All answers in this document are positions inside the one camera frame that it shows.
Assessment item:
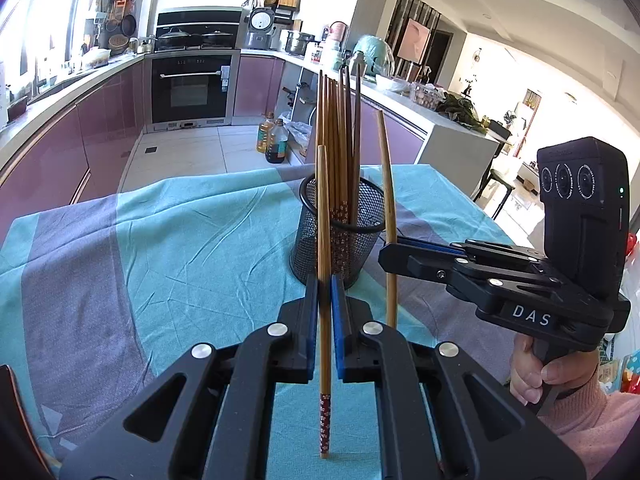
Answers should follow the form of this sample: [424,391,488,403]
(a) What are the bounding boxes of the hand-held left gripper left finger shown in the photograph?
[60,275,321,480]

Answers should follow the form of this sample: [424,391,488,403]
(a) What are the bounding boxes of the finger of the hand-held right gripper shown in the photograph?
[397,237,470,257]
[378,243,469,287]

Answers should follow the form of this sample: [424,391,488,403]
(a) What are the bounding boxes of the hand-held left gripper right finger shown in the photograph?
[330,275,573,480]

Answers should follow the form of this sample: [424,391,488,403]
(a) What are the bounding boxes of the black mesh utensil holder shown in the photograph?
[288,172,387,290]

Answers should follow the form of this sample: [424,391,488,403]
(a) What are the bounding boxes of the red-tipped wooden chopstick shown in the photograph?
[315,144,334,460]
[375,109,400,331]

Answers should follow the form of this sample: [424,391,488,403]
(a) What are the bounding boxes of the bunch of wooden chopsticks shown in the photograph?
[313,64,364,233]

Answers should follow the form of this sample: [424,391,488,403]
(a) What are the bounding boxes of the person's right forearm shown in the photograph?
[540,365,640,480]

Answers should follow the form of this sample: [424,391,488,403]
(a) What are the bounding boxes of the person's right hand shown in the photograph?
[509,332,601,411]

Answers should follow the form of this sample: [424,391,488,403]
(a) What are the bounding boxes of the black stool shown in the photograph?
[472,168,516,219]

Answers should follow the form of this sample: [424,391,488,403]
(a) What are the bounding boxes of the purple base cabinets with appliances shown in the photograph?
[234,49,502,202]

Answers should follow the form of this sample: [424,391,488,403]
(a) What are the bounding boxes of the leafy green vegetables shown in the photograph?
[439,92,489,134]

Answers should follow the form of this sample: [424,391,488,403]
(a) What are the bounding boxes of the clear plastic egg box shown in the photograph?
[409,82,446,109]

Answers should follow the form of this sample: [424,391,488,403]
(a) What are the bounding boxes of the teal and purple tablecloth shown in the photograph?
[0,163,547,480]

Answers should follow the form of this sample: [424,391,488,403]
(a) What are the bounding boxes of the clear plastic bag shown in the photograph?
[287,120,314,149]

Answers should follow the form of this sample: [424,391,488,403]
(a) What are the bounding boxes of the dark cooking oil bottle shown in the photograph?
[264,118,290,165]

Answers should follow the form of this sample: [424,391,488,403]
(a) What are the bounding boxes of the yellow cooking oil bottle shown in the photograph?
[256,112,276,155]

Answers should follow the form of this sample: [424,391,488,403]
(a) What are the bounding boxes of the mint green appliance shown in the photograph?
[352,34,394,77]

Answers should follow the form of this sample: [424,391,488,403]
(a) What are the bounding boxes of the pink kettle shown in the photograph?
[327,20,350,47]

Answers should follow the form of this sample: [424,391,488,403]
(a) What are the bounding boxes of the steel stock pot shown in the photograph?
[284,29,316,56]

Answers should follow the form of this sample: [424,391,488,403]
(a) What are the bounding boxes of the white rice cooker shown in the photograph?
[243,7,277,51]

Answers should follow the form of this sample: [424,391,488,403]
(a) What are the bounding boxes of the built-in black oven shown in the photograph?
[149,51,236,127]

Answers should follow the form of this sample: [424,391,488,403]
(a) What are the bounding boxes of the purple base cabinets with sink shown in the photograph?
[0,52,152,207]

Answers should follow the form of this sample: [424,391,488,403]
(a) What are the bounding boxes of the black range hood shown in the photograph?
[155,7,244,37]

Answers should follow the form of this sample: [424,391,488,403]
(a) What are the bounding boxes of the kitchen window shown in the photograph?
[0,0,102,88]

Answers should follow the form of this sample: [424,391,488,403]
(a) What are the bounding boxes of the pink wall painting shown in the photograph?
[397,17,431,64]

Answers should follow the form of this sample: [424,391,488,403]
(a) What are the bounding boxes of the black wall storage rack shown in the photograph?
[239,0,304,32]

